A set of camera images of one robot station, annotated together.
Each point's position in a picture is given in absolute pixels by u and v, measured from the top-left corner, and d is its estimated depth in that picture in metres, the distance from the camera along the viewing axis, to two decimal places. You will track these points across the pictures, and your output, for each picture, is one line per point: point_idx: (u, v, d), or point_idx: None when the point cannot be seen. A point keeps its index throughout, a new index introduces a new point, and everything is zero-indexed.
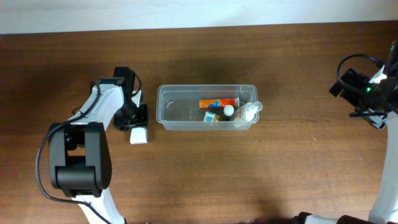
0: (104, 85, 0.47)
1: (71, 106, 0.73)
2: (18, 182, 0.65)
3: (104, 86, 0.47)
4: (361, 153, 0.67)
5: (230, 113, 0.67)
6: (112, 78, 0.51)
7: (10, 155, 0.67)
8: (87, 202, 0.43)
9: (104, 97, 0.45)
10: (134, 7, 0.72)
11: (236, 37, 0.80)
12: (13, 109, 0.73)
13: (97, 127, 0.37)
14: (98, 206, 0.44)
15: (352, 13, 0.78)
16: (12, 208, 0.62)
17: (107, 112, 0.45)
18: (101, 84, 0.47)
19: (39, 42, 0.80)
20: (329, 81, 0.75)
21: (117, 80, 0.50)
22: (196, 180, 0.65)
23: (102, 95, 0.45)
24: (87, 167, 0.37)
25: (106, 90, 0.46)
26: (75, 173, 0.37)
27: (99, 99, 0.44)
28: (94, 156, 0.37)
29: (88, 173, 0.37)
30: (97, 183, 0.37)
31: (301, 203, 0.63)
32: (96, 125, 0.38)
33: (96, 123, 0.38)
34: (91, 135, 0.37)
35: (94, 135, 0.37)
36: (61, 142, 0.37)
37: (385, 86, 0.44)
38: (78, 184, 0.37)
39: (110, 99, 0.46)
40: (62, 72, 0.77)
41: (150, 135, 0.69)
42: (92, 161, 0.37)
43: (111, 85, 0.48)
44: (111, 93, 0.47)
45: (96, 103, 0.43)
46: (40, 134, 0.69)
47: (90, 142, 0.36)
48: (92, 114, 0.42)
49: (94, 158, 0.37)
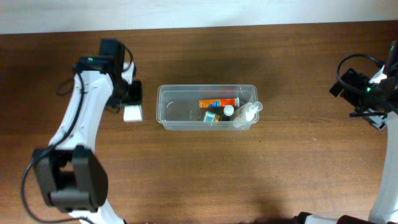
0: (88, 73, 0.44)
1: None
2: (18, 182, 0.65)
3: (87, 78, 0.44)
4: (361, 153, 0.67)
5: (230, 113, 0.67)
6: (97, 57, 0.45)
7: (10, 155, 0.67)
8: (84, 216, 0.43)
9: (89, 96, 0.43)
10: (134, 7, 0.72)
11: (236, 37, 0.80)
12: (12, 109, 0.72)
13: (84, 154, 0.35)
14: (96, 219, 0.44)
15: (352, 13, 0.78)
16: (12, 208, 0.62)
17: (97, 114, 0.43)
18: (85, 76, 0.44)
19: (38, 42, 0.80)
20: (329, 81, 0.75)
21: (104, 59, 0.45)
22: (196, 180, 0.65)
23: (87, 96, 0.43)
24: (80, 191, 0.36)
25: (89, 83, 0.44)
26: (68, 195, 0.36)
27: (85, 103, 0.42)
28: (84, 182, 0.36)
29: (81, 196, 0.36)
30: (91, 203, 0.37)
31: (301, 203, 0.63)
32: (83, 150, 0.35)
33: (83, 147, 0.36)
34: (77, 165, 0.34)
35: (81, 165, 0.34)
36: (48, 169, 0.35)
37: (385, 86, 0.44)
38: (73, 205, 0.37)
39: (97, 96, 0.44)
40: (62, 72, 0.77)
41: (150, 135, 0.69)
42: (83, 186, 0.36)
43: (95, 74, 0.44)
44: (97, 88, 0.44)
45: (81, 110, 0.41)
46: (39, 134, 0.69)
47: (78, 170, 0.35)
48: (78, 127, 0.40)
49: (84, 184, 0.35)
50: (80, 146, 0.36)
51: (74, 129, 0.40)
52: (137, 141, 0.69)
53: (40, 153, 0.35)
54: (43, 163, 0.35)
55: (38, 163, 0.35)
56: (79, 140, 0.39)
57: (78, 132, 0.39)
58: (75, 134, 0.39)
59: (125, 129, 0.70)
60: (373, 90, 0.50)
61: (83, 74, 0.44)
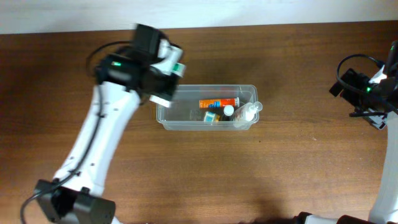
0: (112, 84, 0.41)
1: (71, 106, 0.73)
2: (18, 182, 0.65)
3: (107, 95, 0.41)
4: (361, 154, 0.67)
5: (230, 113, 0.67)
6: (128, 61, 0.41)
7: (10, 156, 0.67)
8: None
9: (106, 122, 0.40)
10: (134, 7, 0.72)
11: (236, 37, 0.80)
12: (13, 109, 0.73)
13: (88, 203, 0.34)
14: None
15: (352, 13, 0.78)
16: (13, 208, 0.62)
17: (111, 142, 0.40)
18: (106, 93, 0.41)
19: (38, 42, 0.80)
20: (329, 81, 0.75)
21: (136, 65, 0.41)
22: (196, 181, 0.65)
23: (105, 119, 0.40)
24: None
25: (109, 103, 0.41)
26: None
27: (100, 128, 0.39)
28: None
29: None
30: None
31: (301, 203, 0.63)
32: (87, 200, 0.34)
33: (87, 196, 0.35)
34: (79, 211, 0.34)
35: (83, 211, 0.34)
36: (51, 205, 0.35)
37: (385, 87, 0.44)
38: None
39: (115, 120, 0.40)
40: (62, 73, 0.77)
41: (150, 135, 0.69)
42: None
43: (118, 91, 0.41)
44: (115, 110, 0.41)
45: (94, 140, 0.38)
46: (39, 134, 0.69)
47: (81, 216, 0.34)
48: (86, 165, 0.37)
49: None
50: (86, 195, 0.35)
51: (83, 166, 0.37)
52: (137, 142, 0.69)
53: (46, 188, 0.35)
54: (46, 199, 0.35)
55: (41, 198, 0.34)
56: (86, 178, 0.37)
57: (86, 169, 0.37)
58: (83, 171, 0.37)
59: (125, 130, 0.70)
60: (373, 91, 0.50)
61: (103, 89, 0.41)
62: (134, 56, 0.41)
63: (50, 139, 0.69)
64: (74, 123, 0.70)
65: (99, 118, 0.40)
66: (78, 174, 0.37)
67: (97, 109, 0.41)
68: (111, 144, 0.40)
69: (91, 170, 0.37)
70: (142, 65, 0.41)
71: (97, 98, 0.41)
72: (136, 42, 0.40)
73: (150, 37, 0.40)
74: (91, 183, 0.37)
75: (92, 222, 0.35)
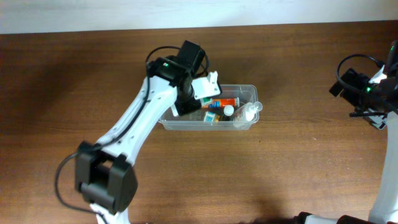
0: (160, 79, 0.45)
1: (71, 106, 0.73)
2: (19, 182, 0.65)
3: (156, 85, 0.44)
4: (361, 153, 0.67)
5: (230, 113, 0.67)
6: (176, 65, 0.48)
7: (11, 155, 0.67)
8: (101, 213, 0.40)
9: (148, 106, 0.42)
10: (134, 7, 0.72)
11: (236, 37, 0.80)
12: (13, 109, 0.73)
13: (126, 167, 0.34)
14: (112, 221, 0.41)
15: (352, 13, 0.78)
16: (13, 208, 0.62)
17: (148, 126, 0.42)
18: (155, 83, 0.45)
19: (39, 42, 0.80)
20: (329, 81, 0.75)
21: (183, 69, 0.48)
22: (196, 181, 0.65)
23: (148, 103, 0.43)
24: (108, 195, 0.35)
25: (155, 92, 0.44)
26: (97, 193, 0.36)
27: (142, 110, 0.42)
28: (114, 191, 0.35)
29: (107, 200, 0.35)
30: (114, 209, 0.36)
31: (301, 203, 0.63)
32: (124, 163, 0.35)
33: (125, 161, 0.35)
34: (115, 174, 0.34)
35: (117, 172, 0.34)
36: (87, 167, 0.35)
37: (386, 87, 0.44)
38: (97, 202, 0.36)
39: (157, 107, 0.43)
40: (63, 73, 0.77)
41: (150, 135, 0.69)
42: (111, 193, 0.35)
43: (164, 84, 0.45)
44: (160, 99, 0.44)
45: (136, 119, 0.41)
46: (39, 134, 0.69)
47: (113, 178, 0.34)
48: (127, 137, 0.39)
49: (113, 192, 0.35)
50: (122, 160, 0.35)
51: (124, 136, 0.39)
52: None
53: (87, 147, 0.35)
54: (84, 160, 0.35)
55: (81, 155, 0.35)
56: (125, 149, 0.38)
57: (127, 140, 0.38)
58: (122, 140, 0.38)
59: None
60: (373, 91, 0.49)
61: (152, 81, 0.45)
62: (180, 64, 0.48)
63: (50, 139, 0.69)
64: (74, 123, 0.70)
65: (144, 102, 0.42)
66: (119, 142, 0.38)
67: (143, 94, 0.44)
68: (148, 126, 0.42)
69: (131, 143, 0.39)
70: (186, 71, 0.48)
71: (145, 86, 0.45)
72: (184, 56, 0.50)
73: (194, 55, 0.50)
74: (128, 154, 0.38)
75: (122, 188, 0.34)
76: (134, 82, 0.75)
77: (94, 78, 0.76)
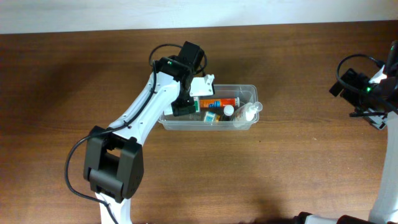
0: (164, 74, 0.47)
1: (71, 105, 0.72)
2: (19, 182, 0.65)
3: (161, 79, 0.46)
4: (360, 153, 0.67)
5: (230, 112, 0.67)
6: (178, 63, 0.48)
7: (11, 155, 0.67)
8: (106, 203, 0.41)
9: (156, 98, 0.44)
10: (134, 7, 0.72)
11: (236, 37, 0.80)
12: (13, 108, 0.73)
13: (137, 150, 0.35)
14: (116, 210, 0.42)
15: (352, 12, 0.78)
16: (12, 208, 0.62)
17: (155, 116, 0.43)
18: (160, 78, 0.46)
19: (39, 42, 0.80)
20: (329, 81, 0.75)
21: (185, 67, 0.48)
22: (196, 180, 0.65)
23: (155, 94, 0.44)
24: (117, 177, 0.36)
25: (161, 84, 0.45)
26: (106, 176, 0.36)
27: (150, 101, 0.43)
28: (123, 175, 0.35)
29: (116, 183, 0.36)
30: (122, 193, 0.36)
31: (301, 203, 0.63)
32: (135, 145, 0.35)
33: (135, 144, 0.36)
34: (127, 156, 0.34)
35: (129, 155, 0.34)
36: (98, 150, 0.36)
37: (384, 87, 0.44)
38: (106, 185, 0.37)
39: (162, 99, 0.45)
40: (63, 72, 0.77)
41: (150, 135, 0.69)
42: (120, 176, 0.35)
43: (169, 78, 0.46)
44: (165, 91, 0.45)
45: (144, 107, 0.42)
46: (39, 134, 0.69)
47: (124, 161, 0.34)
48: (136, 123, 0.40)
49: (122, 175, 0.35)
50: (134, 143, 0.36)
51: (134, 122, 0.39)
52: None
53: (100, 130, 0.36)
54: (96, 142, 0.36)
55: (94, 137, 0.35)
56: (135, 133, 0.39)
57: (136, 126, 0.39)
58: (132, 126, 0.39)
59: None
60: (372, 91, 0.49)
61: (158, 74, 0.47)
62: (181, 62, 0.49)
63: (50, 138, 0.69)
64: (74, 122, 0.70)
65: (152, 93, 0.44)
66: (129, 127, 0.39)
67: (150, 86, 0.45)
68: (155, 115, 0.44)
69: (140, 129, 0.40)
70: (187, 68, 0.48)
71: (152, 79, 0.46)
72: (185, 55, 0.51)
73: (194, 54, 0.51)
74: (137, 138, 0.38)
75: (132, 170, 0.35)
76: (134, 81, 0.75)
77: (94, 78, 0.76)
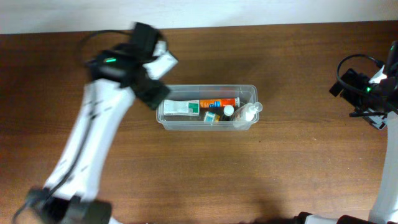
0: (106, 83, 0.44)
1: (72, 106, 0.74)
2: (20, 181, 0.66)
3: (92, 93, 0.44)
4: (361, 153, 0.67)
5: (230, 113, 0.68)
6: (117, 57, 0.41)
7: (12, 155, 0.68)
8: None
9: (94, 124, 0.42)
10: (134, 7, 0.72)
11: (236, 37, 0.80)
12: (14, 109, 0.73)
13: (83, 208, 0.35)
14: None
15: (352, 13, 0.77)
16: (15, 207, 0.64)
17: (96, 151, 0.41)
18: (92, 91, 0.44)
19: (39, 43, 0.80)
20: (329, 81, 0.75)
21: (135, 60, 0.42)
22: (196, 181, 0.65)
23: (93, 121, 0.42)
24: None
25: (98, 101, 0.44)
26: None
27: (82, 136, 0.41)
28: None
29: None
30: None
31: (301, 203, 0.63)
32: (78, 201, 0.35)
33: (79, 203, 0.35)
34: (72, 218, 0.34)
35: (75, 218, 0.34)
36: (43, 213, 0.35)
37: (384, 87, 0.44)
38: None
39: (101, 124, 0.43)
40: (63, 73, 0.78)
41: (150, 135, 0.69)
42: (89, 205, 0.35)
43: (109, 90, 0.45)
44: (96, 122, 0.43)
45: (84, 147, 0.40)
46: (41, 134, 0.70)
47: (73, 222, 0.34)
48: (76, 173, 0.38)
49: None
50: (77, 203, 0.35)
51: (74, 172, 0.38)
52: (138, 142, 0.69)
53: (40, 195, 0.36)
54: (40, 206, 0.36)
55: (36, 205, 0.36)
56: (78, 185, 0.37)
57: (79, 173, 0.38)
58: (74, 177, 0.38)
59: (125, 129, 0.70)
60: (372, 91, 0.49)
61: (97, 87, 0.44)
62: (128, 53, 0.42)
63: (52, 139, 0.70)
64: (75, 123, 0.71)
65: (90, 118, 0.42)
66: (69, 179, 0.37)
67: (88, 110, 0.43)
68: (100, 149, 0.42)
69: (83, 177, 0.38)
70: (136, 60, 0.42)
71: (89, 98, 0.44)
72: (134, 42, 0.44)
73: (145, 40, 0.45)
74: (84, 190, 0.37)
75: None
76: None
77: None
